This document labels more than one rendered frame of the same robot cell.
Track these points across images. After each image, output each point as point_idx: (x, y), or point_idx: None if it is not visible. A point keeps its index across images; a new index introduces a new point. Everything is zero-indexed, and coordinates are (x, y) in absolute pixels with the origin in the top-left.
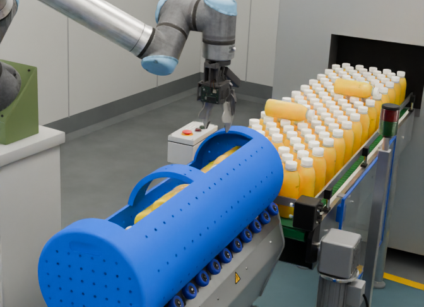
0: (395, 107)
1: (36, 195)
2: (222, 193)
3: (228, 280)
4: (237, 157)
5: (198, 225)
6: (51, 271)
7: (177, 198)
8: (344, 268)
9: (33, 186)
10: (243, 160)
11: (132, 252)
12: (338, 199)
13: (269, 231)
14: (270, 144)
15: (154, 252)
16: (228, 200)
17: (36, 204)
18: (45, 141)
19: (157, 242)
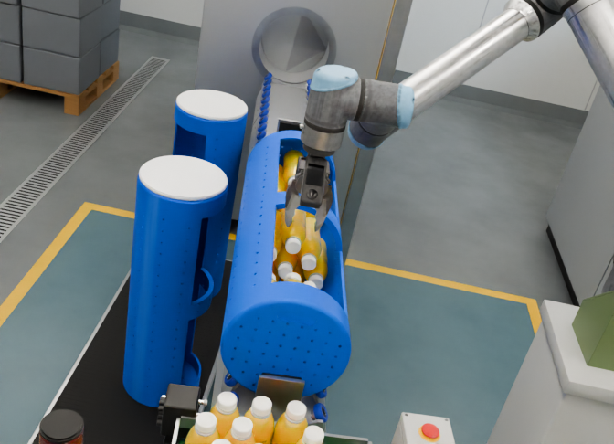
0: (52, 416)
1: (534, 402)
2: (251, 214)
3: None
4: (265, 244)
5: (249, 188)
6: None
7: (273, 174)
8: None
9: (538, 387)
10: (259, 248)
11: (265, 139)
12: None
13: (222, 391)
14: (248, 301)
15: (257, 153)
16: (244, 223)
17: (530, 411)
18: (559, 355)
19: (259, 154)
